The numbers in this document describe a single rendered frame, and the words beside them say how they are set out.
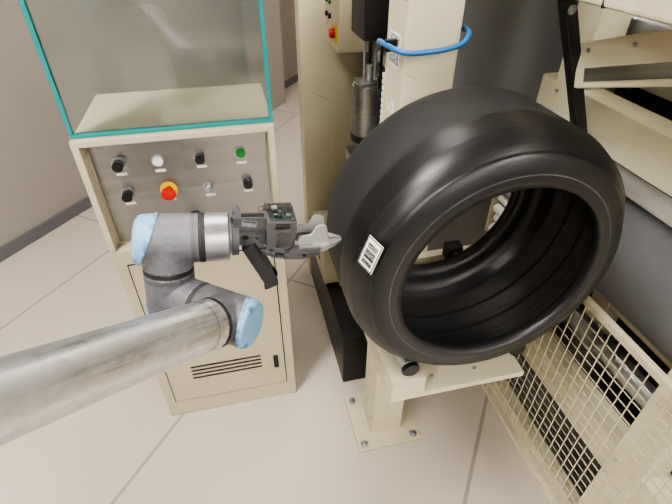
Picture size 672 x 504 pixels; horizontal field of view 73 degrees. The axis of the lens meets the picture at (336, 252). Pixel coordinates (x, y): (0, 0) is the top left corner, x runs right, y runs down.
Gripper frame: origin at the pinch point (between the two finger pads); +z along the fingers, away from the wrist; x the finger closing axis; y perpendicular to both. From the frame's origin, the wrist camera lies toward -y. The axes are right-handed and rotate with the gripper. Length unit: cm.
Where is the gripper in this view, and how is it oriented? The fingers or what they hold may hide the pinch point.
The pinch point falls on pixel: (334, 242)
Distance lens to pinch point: 91.0
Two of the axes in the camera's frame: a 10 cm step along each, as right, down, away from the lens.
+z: 9.7, -0.4, 2.5
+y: 1.2, -8.0, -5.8
